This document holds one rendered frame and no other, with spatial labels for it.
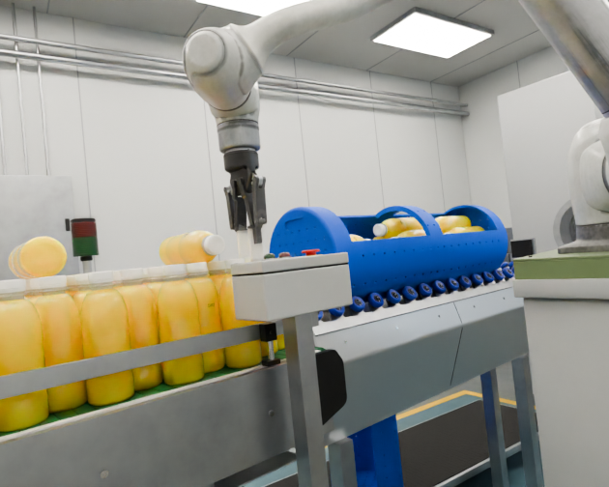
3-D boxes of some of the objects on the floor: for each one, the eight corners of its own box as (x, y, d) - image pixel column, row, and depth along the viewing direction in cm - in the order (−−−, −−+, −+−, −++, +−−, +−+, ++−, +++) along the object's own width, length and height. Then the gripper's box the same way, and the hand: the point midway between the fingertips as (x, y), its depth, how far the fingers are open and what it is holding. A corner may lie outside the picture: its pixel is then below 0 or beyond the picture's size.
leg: (513, 505, 191) (496, 352, 192) (507, 512, 187) (488, 355, 189) (500, 501, 195) (482, 351, 197) (493, 507, 191) (476, 354, 193)
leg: (549, 518, 180) (530, 356, 182) (542, 525, 176) (523, 358, 178) (534, 513, 184) (515, 354, 186) (527, 519, 181) (508, 358, 182)
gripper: (276, 143, 96) (289, 257, 96) (235, 161, 109) (246, 262, 108) (246, 140, 92) (259, 261, 91) (206, 159, 104) (217, 265, 104)
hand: (249, 245), depth 100 cm, fingers closed on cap, 4 cm apart
